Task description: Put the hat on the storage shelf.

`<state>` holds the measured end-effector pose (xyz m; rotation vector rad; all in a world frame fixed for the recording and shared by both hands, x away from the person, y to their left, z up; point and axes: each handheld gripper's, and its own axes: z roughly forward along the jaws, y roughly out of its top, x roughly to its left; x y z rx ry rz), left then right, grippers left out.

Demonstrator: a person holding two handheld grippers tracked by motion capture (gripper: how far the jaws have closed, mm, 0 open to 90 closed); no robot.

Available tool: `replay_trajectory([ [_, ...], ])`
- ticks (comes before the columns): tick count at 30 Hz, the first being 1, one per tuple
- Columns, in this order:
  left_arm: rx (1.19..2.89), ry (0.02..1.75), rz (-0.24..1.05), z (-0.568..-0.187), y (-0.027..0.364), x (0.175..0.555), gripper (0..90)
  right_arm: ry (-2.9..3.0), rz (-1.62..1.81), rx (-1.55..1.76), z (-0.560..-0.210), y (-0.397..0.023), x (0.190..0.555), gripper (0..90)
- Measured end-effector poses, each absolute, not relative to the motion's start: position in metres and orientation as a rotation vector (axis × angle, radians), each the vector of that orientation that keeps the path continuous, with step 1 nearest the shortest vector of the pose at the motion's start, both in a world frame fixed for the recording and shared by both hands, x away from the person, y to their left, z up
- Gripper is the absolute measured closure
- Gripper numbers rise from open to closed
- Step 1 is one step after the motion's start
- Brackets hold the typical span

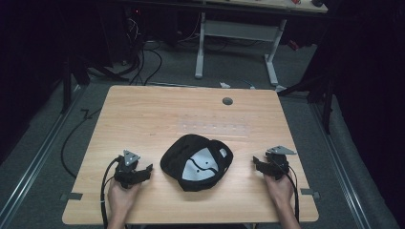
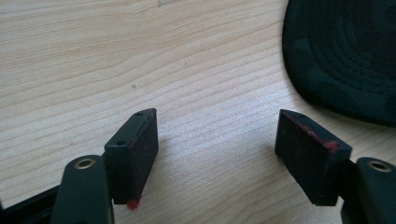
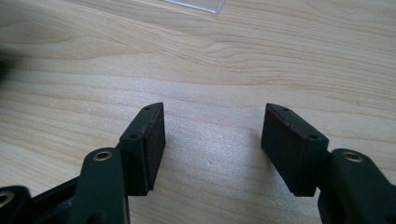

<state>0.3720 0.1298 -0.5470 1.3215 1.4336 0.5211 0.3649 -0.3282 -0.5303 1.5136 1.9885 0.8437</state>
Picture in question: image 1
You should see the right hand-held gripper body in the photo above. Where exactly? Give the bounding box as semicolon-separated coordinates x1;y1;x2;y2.
265;145;298;181

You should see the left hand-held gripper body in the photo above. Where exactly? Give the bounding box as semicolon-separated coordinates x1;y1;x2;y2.
113;149;145;189

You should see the person's right hand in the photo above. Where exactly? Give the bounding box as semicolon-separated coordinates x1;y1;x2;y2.
264;173;296;208

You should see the person's left hand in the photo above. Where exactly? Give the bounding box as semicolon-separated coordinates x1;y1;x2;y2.
107;180;143;221

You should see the grey tape piece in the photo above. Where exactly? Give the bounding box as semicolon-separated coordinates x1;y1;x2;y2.
59;192;84;202
300;187;321;200

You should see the black baseball cap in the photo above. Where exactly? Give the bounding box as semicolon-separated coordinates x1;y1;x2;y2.
160;134;234;193

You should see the black metal stand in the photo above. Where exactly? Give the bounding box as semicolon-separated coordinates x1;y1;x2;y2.
277;74;337;135
60;55;130;115

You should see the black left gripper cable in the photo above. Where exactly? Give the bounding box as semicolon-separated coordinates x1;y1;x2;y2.
99;156;123;229

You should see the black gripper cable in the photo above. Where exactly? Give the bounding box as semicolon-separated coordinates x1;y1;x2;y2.
99;156;123;229
280;163;301;223

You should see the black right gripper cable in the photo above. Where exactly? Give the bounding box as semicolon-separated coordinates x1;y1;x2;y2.
280;163;301;223

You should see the metal floor rail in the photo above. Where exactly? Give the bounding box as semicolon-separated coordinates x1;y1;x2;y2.
309;101;373;229
0;85;88;229

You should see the black floor cable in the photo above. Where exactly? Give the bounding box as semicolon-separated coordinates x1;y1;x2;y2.
60;107;103;179

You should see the bundle of black cables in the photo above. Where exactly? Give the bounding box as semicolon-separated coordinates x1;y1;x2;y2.
125;17;164;87

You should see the white metal desk frame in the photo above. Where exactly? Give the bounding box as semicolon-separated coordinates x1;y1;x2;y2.
194;11;288;88

